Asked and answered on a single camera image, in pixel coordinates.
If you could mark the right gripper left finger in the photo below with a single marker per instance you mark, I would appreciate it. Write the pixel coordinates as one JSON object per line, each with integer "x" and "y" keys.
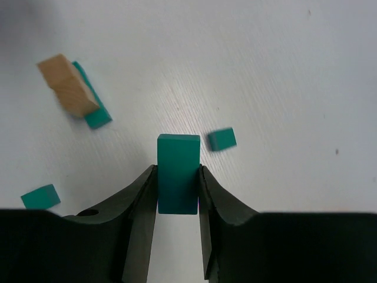
{"x": 108, "y": 242}

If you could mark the tan rectangular wood block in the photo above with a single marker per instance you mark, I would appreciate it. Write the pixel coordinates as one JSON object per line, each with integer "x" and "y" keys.
{"x": 57, "y": 69}

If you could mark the teal triangular wood block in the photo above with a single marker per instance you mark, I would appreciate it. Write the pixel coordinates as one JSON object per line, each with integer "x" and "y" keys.
{"x": 44, "y": 197}

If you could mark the teal rectangular wood block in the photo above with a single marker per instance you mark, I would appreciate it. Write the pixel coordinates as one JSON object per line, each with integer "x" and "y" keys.
{"x": 178, "y": 162}

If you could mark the teal cube wood block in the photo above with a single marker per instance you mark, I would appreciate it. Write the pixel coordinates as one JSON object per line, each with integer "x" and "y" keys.
{"x": 222, "y": 139}

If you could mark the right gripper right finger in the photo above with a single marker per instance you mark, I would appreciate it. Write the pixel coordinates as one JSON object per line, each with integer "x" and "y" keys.
{"x": 240, "y": 244}

